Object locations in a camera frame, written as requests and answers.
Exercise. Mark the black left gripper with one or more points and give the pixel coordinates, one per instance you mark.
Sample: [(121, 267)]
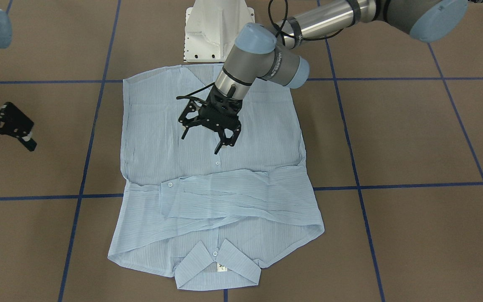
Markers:
[(193, 115)]

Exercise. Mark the light blue button-up shirt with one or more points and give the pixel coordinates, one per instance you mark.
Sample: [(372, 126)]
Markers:
[(210, 221)]

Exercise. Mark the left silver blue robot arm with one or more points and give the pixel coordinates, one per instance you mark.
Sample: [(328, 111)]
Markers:
[(267, 53)]

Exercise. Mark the brown paper table cover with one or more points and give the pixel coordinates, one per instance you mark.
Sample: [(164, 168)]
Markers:
[(393, 130)]

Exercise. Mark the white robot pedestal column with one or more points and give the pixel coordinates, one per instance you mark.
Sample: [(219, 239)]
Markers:
[(211, 27)]

